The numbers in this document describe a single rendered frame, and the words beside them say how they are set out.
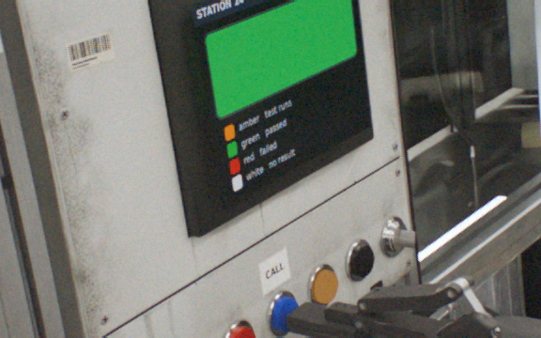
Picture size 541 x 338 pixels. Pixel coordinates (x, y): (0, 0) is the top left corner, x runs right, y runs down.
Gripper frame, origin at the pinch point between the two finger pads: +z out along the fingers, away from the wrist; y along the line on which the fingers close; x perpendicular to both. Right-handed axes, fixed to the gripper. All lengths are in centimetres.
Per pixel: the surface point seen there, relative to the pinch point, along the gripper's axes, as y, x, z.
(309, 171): 11.4, -5.1, 4.1
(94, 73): 26.1, 15.9, 5.3
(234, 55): 24.2, 3.6, 3.0
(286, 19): 25.3, -3.4, 3.0
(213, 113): 20.5, 6.9, 3.0
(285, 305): 1.1, 0.4, 4.3
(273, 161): 14.5, 0.7, 3.0
